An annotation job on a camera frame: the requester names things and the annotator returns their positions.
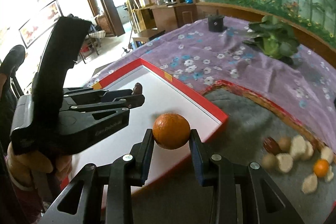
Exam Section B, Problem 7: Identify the dark red date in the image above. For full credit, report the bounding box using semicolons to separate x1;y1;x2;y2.
132;83;143;95

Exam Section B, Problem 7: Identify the white yam chunk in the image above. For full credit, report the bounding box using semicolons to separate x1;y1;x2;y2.
289;135;314;161
320;146;334;164
324;165;334;182
276;153;293;173
301;173;318;194

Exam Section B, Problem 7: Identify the large orange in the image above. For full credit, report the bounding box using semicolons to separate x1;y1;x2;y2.
152;113;191;150

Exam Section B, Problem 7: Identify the small orange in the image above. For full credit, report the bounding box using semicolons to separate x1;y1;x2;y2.
313;159;330;178

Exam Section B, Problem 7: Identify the left hand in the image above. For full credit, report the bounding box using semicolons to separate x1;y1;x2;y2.
7;143;72;187

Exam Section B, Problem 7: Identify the red white tray box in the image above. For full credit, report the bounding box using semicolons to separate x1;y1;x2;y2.
69;58;228;197

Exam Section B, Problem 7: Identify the wooden chair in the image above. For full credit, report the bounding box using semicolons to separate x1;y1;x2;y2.
79;22;106;64

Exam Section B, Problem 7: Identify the wooden stool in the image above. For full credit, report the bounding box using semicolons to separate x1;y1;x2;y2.
131;28;165;50

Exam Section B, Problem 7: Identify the purple floral tablecloth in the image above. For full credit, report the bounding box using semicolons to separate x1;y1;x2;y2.
86;18;335;148

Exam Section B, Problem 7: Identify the black cylindrical holder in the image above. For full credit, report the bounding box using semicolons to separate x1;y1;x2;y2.
207;10;224;32

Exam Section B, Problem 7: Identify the green leafy cabbage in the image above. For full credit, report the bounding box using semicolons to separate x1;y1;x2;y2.
243;15;300;65

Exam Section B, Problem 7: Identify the framed wall painting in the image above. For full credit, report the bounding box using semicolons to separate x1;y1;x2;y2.
19;0;63;48

